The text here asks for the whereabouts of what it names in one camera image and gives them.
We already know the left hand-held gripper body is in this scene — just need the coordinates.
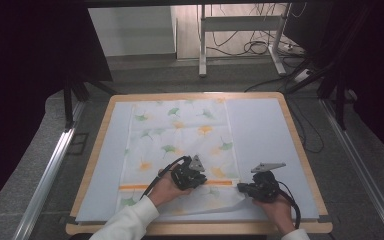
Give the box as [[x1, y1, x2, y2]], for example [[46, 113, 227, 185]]
[[170, 154, 208, 192]]

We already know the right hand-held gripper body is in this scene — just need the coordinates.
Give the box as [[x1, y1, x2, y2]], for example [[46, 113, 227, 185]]
[[246, 161, 287, 204]]

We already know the white leaf-print mesh laundry bag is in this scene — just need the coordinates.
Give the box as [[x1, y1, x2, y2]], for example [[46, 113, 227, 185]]
[[115, 99, 248, 216]]

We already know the person's right hand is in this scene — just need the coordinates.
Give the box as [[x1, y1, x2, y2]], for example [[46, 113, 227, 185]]
[[252, 194, 297, 235]]

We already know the person's left hand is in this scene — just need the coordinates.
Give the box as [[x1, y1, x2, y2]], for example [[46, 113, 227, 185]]
[[147, 169, 194, 208]]

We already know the black metal stand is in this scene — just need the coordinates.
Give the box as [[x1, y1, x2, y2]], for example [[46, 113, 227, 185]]
[[284, 56, 349, 132], [62, 75, 118, 132]]

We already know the white power strip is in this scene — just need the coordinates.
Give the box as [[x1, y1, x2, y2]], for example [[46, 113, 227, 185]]
[[293, 68, 312, 83]]

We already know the white cabinet panel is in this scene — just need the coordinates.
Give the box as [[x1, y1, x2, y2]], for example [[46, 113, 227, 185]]
[[87, 5, 178, 58]]

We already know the dark curtain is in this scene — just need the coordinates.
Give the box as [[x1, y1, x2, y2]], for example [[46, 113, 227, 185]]
[[0, 0, 114, 216], [282, 0, 384, 168]]

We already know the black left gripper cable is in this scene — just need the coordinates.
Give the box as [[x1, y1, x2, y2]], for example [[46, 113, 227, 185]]
[[139, 155, 188, 201]]

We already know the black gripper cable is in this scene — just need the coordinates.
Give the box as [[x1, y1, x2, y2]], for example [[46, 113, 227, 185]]
[[277, 180, 302, 230], [139, 155, 188, 201]]

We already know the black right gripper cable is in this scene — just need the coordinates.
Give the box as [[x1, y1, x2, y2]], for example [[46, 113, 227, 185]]
[[277, 180, 302, 230]]

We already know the thin black floor cable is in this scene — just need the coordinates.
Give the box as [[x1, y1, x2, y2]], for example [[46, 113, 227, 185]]
[[288, 99, 325, 155]]

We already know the aluminium floor rail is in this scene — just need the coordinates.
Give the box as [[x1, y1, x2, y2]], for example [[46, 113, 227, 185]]
[[319, 98, 384, 240], [12, 99, 86, 240]]

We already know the tangle of black floor cables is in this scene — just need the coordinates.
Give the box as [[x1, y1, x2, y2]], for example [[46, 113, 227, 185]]
[[209, 3, 306, 58]]

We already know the white metal desk frame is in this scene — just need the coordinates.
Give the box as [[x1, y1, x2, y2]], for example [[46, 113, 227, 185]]
[[197, 3, 288, 78]]

